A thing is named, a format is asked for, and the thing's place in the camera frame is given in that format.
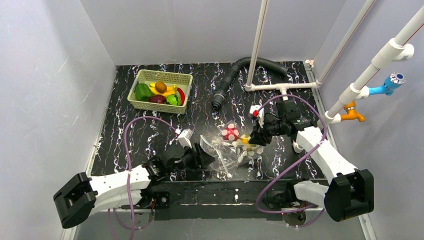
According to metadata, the orange tap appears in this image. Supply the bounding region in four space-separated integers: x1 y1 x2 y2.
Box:
340 100 366 122

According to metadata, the white PVC pipe frame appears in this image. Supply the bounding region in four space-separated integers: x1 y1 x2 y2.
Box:
244 0 424 126

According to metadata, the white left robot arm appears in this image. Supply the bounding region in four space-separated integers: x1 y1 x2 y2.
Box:
53 143 216 229

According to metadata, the black corrugated hose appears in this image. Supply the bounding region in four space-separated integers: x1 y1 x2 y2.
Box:
211 56 290 113

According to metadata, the dark green bell pepper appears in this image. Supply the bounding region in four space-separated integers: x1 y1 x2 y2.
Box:
134 83 154 102

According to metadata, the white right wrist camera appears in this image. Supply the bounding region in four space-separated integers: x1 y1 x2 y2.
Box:
249 105 264 128

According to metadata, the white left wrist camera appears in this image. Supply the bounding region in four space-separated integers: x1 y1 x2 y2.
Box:
175 128 193 148

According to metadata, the clear zip top bag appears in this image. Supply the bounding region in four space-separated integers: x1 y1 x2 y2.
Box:
200 120 264 180

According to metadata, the green plastic basket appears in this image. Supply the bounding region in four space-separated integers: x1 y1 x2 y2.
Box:
127 69 193 115

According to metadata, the aluminium frame rail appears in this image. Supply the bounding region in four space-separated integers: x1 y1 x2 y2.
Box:
61 187 377 240

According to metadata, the blue tap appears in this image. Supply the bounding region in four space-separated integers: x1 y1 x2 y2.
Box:
369 72 406 96

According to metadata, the red fake chili pepper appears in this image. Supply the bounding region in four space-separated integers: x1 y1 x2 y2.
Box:
177 87 186 106

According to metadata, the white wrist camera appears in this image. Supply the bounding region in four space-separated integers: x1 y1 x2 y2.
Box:
175 128 193 148
249 105 264 128

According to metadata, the brown fake kiwi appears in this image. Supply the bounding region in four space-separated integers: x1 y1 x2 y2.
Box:
154 81 168 94

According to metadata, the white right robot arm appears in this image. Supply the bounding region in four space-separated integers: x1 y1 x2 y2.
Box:
248 99 375 222

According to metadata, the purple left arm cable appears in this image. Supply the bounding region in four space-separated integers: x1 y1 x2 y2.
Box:
106 115 181 240

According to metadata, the yellow fake banana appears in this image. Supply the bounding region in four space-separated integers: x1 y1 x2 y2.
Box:
149 82 177 97

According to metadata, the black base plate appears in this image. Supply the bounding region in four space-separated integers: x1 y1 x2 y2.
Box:
135 180 283 221

